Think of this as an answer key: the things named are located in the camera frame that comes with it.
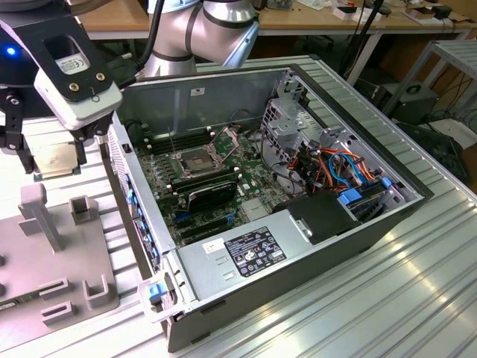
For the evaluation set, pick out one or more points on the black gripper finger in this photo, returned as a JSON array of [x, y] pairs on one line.
[[13, 123], [81, 149]]

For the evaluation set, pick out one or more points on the silver CPU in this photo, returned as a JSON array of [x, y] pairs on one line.
[[56, 160]]

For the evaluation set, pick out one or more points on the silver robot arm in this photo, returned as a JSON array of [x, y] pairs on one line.
[[223, 22]]

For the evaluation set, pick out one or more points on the blue slot clip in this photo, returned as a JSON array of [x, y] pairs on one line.
[[129, 196], [139, 213], [151, 249]]

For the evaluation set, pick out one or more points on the black RAM slot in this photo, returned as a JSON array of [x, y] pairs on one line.
[[186, 144], [186, 132], [186, 136], [180, 188], [201, 176], [201, 180], [186, 140]]

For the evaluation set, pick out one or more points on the CPU socket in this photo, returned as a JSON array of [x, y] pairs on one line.
[[195, 163]]

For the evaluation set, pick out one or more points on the black expansion slot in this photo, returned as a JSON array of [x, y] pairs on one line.
[[203, 225], [206, 235]]

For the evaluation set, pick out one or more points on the small black case knob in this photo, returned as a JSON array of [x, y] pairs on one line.
[[126, 148]]

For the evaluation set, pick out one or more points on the thin metal locking lever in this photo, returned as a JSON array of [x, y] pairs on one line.
[[172, 139]]

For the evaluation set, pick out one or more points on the open black PC case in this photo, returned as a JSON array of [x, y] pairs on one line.
[[160, 100]]

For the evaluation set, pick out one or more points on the grey parts rack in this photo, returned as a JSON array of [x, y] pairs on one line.
[[74, 253]]

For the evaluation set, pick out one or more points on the wooden desk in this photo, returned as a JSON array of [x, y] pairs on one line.
[[305, 20], [119, 18]]

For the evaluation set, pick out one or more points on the black graphics card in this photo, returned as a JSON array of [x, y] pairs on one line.
[[210, 197]]

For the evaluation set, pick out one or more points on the blue case release latch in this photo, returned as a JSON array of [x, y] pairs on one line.
[[155, 292]]

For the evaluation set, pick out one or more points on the green RAM stick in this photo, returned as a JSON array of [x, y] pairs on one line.
[[18, 300]]

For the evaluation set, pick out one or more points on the green motherboard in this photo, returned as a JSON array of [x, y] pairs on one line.
[[253, 175]]

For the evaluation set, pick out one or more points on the silver power supply unit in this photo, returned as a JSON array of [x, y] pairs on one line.
[[208, 268]]

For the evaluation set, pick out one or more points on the silver chipset heatsink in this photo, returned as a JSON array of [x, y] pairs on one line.
[[255, 209]]

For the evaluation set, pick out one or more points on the silver drive cage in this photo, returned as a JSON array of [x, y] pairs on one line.
[[287, 127]]

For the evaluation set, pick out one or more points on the black plastic shroud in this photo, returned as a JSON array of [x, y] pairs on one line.
[[324, 216]]

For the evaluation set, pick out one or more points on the blue disk carrier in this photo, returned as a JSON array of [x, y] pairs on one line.
[[350, 196]]

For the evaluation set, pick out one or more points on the white box with red mark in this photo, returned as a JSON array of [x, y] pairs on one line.
[[346, 14]]

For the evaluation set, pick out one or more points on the black stand pole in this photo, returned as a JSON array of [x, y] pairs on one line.
[[370, 16]]

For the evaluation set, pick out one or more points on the black equipment case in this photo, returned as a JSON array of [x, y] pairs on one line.
[[413, 104]]

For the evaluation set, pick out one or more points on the black bag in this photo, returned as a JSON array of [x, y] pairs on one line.
[[439, 149]]

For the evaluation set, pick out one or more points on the brown cardboard box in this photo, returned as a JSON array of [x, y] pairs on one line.
[[419, 15]]

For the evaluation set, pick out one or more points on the black power adapter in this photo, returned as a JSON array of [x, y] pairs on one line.
[[444, 12]]

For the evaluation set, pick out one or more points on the metal slat side table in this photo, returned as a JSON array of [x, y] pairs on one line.
[[462, 52]]

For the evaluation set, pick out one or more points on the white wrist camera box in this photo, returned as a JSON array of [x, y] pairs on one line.
[[85, 108]]

